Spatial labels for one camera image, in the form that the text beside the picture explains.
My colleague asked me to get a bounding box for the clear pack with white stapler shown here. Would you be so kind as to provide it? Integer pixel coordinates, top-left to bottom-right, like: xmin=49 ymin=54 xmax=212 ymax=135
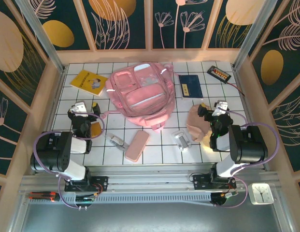
xmin=171 ymin=130 xmax=193 ymax=152

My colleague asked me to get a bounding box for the yellow book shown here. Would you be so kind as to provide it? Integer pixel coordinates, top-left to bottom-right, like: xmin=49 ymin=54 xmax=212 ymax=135
xmin=69 ymin=69 xmax=109 ymax=97

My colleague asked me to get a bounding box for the dark blue book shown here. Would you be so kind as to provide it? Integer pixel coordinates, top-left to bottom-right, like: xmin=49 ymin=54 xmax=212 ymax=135
xmin=178 ymin=74 xmax=204 ymax=100

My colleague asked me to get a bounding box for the red black wire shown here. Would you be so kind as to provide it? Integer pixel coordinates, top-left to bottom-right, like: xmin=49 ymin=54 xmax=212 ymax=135
xmin=227 ymin=81 xmax=246 ymax=97

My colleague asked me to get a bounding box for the yellow leather wallet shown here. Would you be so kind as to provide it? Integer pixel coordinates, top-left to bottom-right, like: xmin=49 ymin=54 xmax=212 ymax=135
xmin=91 ymin=122 xmax=103 ymax=138

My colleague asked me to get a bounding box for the aluminium corner post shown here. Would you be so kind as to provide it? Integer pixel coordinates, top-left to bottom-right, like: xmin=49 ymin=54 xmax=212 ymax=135
xmin=231 ymin=0 xmax=272 ymax=71
xmin=14 ymin=0 xmax=67 ymax=73

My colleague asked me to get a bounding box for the black charger with red strip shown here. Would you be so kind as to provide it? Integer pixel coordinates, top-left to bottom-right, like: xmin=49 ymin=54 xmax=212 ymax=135
xmin=207 ymin=65 xmax=232 ymax=84

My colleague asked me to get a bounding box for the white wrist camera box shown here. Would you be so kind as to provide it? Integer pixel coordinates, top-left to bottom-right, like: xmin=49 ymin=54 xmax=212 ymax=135
xmin=71 ymin=101 xmax=87 ymax=114
xmin=214 ymin=100 xmax=229 ymax=112

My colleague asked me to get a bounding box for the aluminium side rail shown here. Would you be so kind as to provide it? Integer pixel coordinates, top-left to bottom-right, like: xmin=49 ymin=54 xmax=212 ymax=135
xmin=31 ymin=69 xmax=67 ymax=174
xmin=233 ymin=65 xmax=271 ymax=172

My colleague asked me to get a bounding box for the pink backpack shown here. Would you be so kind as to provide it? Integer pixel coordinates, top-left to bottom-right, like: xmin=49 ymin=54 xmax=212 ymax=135
xmin=101 ymin=61 xmax=177 ymax=133

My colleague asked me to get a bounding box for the small circuit board green light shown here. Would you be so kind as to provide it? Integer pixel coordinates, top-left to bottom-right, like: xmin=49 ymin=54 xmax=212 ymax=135
xmin=221 ymin=192 xmax=239 ymax=200
xmin=75 ymin=195 xmax=97 ymax=203

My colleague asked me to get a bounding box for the grey slotted cable duct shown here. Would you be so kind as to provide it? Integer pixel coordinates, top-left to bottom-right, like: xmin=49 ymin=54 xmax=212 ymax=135
xmin=59 ymin=192 xmax=213 ymax=206

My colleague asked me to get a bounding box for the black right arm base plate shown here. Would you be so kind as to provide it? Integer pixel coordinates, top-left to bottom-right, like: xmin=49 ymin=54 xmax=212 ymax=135
xmin=192 ymin=174 xmax=237 ymax=190

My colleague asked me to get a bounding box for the clear pack with small tool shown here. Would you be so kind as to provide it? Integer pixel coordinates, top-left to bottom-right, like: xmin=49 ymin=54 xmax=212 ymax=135
xmin=104 ymin=132 xmax=130 ymax=152

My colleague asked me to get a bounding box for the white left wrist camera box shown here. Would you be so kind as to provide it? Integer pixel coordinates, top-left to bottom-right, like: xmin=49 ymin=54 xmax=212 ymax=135
xmin=71 ymin=101 xmax=87 ymax=114

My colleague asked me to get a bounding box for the orange black utility knife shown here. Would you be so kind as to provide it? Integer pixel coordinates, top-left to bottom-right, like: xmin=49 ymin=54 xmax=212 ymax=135
xmin=28 ymin=190 xmax=60 ymax=203

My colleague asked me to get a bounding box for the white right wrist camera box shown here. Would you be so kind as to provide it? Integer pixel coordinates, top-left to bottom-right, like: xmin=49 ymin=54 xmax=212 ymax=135
xmin=214 ymin=100 xmax=229 ymax=112

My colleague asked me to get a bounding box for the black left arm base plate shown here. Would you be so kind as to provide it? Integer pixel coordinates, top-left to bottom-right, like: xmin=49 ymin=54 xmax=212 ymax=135
xmin=64 ymin=175 xmax=109 ymax=193

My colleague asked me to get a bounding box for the pink pencil case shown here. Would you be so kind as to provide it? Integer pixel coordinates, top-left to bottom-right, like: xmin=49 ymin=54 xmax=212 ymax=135
xmin=124 ymin=130 xmax=150 ymax=163

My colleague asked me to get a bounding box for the white square alarm clock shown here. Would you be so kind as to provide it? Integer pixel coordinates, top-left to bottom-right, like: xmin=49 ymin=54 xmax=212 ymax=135
xmin=247 ymin=183 xmax=275 ymax=205

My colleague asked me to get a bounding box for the aluminium front rail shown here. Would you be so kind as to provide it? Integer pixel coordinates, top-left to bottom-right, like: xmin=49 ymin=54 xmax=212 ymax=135
xmin=18 ymin=164 xmax=281 ymax=194

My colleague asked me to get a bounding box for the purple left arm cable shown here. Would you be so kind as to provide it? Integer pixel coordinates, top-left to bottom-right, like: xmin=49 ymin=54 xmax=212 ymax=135
xmin=33 ymin=106 xmax=106 ymax=210

